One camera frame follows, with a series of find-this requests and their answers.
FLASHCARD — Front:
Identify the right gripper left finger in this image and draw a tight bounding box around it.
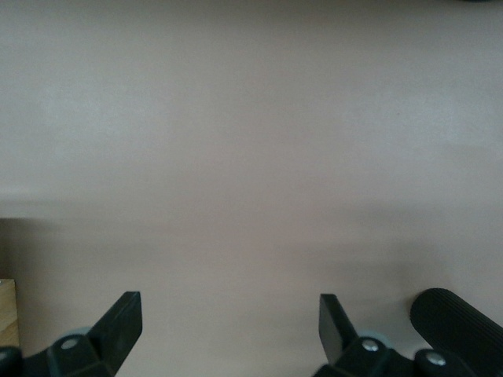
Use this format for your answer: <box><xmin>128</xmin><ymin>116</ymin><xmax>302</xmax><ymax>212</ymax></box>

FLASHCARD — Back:
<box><xmin>23</xmin><ymin>291</ymin><xmax>142</xmax><ymax>377</ymax></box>

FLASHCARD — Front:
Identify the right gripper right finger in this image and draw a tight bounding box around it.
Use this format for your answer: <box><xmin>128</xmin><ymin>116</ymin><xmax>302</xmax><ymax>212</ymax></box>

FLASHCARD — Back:
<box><xmin>314</xmin><ymin>293</ymin><xmax>413</xmax><ymax>377</ymax></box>

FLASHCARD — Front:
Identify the light wooden drawer cabinet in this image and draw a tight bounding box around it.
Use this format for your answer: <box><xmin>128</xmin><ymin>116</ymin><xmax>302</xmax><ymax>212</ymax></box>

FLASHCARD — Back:
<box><xmin>0</xmin><ymin>279</ymin><xmax>19</xmax><ymax>349</ymax></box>

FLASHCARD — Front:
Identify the black ribbed vase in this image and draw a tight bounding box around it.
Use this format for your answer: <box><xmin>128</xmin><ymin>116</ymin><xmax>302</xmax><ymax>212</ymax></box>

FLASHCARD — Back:
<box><xmin>408</xmin><ymin>287</ymin><xmax>503</xmax><ymax>377</ymax></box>

